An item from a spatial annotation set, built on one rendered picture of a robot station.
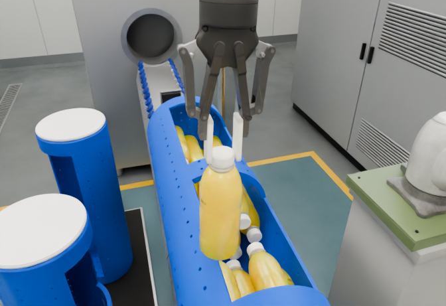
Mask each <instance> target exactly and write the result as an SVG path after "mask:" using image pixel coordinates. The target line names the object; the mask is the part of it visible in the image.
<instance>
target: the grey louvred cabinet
mask: <svg viewBox="0 0 446 306"><path fill-rule="evenodd" d="M291 101H292V102H293V108H294V109H295V110H296V111H297V112H298V113H299V114H300V115H301V116H302V117H304V118H305V119H306V120H307V121H308V122H309V123H310V124H311V125H312V126H313V127H314V128H315V129H316V130H317V131H318V132H319V133H320V134H321V135H322V136H323V137H324V138H325V139H326V140H327V141H329V142H330V143H331V144H332V145H333V146H334V147H335V148H336V149H337V150H338V151H339V152H341V153H342V154H343V155H344V156H345V157H346V158H347V159H348V160H349V161H350V162H351V163H352V164H353V165H354V166H355V167H356V168H357V169H358V170H359V171H360V172H363V171H368V170H372V169H378V168H381V167H387V166H391V165H397V164H400V163H406V162H408V159H409V154H410V152H411V148H412V146H413V143H414V141H415V139H416V137H417V135H418V133H419V131H420V130H421V128H422V127H423V126H424V125H425V123H426V122H427V121H428V120H430V119H431V118H433V117H434V116H435V115H437V114H438V113H440V112H446V0H301V10H300V16H299V28H298V34H297V46H296V53H295V64H294V71H293V82H292V89H291Z"/></svg>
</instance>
